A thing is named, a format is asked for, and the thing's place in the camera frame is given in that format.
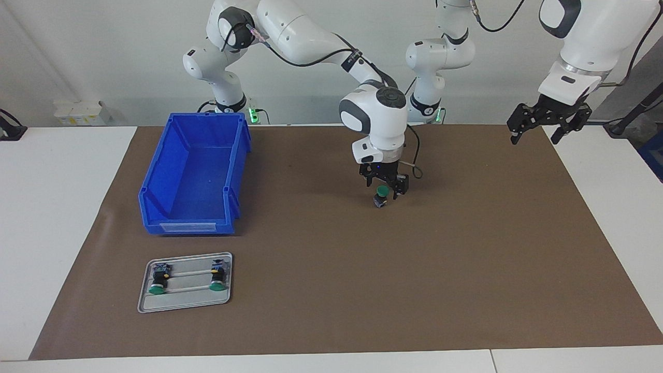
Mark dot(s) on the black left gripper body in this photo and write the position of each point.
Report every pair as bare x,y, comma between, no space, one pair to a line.
557,109

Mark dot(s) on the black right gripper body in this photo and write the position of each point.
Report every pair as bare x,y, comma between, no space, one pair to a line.
382,170

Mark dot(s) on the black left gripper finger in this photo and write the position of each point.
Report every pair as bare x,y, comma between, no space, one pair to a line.
523,120
572,122

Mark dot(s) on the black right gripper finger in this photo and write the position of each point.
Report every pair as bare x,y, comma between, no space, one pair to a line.
370,177
400,185

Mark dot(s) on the green push button switch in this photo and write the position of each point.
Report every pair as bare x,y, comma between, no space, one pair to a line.
218,277
158,280
382,192

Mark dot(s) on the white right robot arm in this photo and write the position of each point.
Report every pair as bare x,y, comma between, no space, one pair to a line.
311,36

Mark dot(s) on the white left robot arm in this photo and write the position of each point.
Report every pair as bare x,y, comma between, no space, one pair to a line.
585,46

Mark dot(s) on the black stand pole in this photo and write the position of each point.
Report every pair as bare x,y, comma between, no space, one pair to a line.
637,111

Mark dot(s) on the brown table mat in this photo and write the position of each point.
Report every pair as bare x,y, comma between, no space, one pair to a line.
388,269

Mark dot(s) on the blue crate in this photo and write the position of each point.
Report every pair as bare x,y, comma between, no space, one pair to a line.
653,158

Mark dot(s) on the blue plastic storage bin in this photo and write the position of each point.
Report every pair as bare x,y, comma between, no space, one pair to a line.
197,181

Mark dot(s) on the grey metal tray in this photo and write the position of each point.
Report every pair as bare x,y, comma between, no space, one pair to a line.
181,303

